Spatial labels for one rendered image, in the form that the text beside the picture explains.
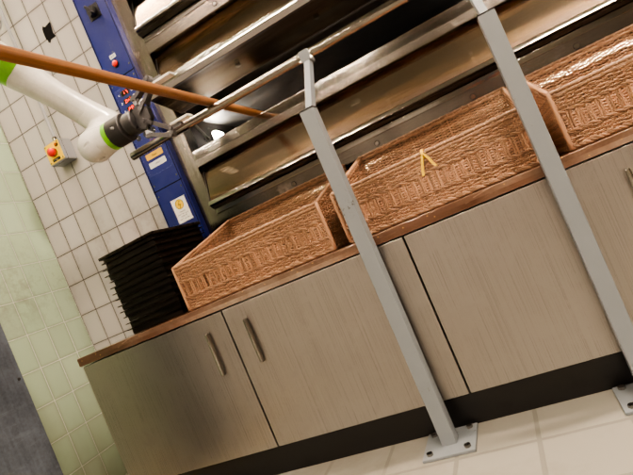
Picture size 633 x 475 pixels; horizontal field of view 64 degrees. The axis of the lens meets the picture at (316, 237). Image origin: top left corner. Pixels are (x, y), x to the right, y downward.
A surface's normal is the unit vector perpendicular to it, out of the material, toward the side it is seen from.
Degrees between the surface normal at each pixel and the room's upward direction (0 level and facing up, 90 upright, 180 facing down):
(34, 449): 90
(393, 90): 70
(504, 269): 90
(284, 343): 90
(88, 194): 90
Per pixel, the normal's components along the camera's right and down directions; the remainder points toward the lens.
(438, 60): -0.44, -0.20
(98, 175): -0.33, 0.12
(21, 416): 0.86, -0.37
